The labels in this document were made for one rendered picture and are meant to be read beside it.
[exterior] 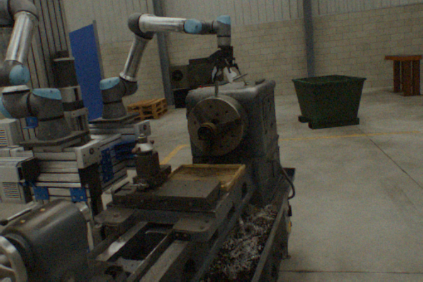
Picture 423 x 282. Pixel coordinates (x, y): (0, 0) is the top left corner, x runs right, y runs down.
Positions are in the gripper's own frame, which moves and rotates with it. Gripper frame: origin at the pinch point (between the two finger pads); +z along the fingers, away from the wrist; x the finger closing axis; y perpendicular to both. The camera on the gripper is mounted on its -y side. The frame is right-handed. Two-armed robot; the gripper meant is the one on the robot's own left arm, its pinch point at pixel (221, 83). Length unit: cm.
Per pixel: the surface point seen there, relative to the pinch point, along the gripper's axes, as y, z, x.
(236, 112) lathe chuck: -1.2, 13.9, -13.0
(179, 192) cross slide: -57, 33, -40
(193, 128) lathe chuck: -13.3, 24.3, 8.1
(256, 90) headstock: 17.8, 4.5, -9.3
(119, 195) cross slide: -72, 36, -21
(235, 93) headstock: 10.8, 6.5, 0.5
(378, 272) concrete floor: 80, 122, -59
